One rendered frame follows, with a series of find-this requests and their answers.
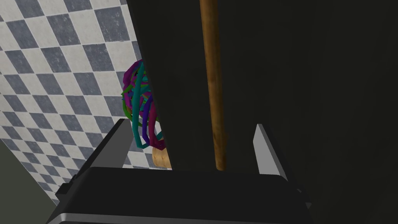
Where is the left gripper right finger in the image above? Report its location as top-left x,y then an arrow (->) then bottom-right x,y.
252,123 -> 288,182

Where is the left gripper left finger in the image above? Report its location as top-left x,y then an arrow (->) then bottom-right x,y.
74,118 -> 134,179

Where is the light wooden block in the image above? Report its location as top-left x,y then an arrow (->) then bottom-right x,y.
152,147 -> 172,170

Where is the multicoloured tangled band ball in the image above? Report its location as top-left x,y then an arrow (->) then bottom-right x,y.
121,59 -> 167,151

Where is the dark cupboard door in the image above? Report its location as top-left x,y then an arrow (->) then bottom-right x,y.
126,0 -> 398,224

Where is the long wooden bar handle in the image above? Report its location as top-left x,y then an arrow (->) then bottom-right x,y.
199,0 -> 229,172

